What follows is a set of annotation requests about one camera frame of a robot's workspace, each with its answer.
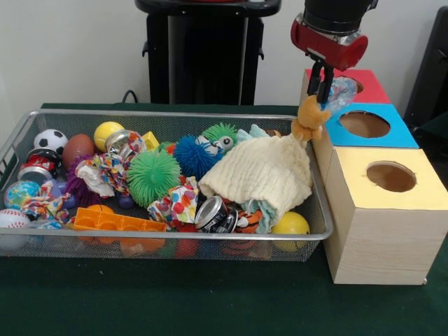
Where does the orange toy building brick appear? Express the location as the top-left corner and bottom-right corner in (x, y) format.
(72, 206), (168, 232)

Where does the cream knitted cloth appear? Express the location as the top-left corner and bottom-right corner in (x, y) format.
(197, 134), (314, 225)

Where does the small globe ball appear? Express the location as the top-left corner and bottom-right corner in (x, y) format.
(3, 180), (41, 210)

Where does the silver mesh bin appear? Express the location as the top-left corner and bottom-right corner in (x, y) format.
(0, 108), (333, 263)

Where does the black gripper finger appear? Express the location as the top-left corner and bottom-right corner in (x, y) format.
(316, 65), (335, 109)
(307, 59), (325, 97)

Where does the green covered side table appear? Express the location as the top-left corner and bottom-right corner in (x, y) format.
(414, 112), (448, 143)

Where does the yellow smooth ball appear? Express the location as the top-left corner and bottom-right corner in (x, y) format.
(271, 211), (311, 253)

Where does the small green spiky ball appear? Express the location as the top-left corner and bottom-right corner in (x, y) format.
(126, 149), (182, 208)

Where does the dark green table cloth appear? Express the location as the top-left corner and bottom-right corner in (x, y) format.
(0, 102), (448, 336)

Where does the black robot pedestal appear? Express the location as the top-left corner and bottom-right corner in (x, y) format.
(134, 0), (283, 106)

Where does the crushed black can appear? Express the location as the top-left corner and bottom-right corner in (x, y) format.
(193, 195), (239, 234)

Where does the green spiky toy with eyes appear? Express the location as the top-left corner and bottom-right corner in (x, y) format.
(202, 122), (239, 153)

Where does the small soccer ball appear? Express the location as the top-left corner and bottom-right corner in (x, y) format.
(33, 128), (69, 152)

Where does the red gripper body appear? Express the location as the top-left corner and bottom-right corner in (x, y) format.
(289, 12), (370, 71)

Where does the orange plush toy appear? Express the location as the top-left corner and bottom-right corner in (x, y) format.
(292, 94), (332, 141)

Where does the large blue spiky ball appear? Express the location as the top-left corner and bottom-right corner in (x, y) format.
(174, 134), (225, 182)

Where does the black stand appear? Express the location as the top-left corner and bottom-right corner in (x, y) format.
(402, 6), (448, 122)

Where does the wooden box with three holes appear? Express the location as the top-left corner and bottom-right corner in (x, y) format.
(297, 68), (448, 286)

